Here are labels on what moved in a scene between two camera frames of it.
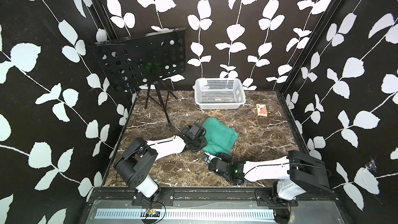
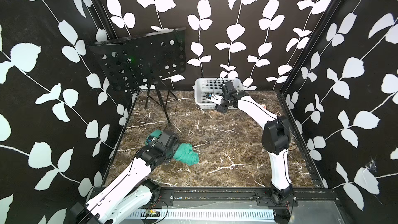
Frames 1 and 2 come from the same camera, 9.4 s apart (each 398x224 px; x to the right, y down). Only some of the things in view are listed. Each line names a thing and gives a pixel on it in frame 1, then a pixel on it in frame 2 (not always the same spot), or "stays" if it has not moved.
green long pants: [220, 138] to [185, 153]
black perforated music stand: [132, 63] stays
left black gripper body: [199, 144] to [169, 153]
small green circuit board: [152, 213] stays
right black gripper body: [224, 158] to [224, 105]
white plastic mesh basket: [217, 93] stays
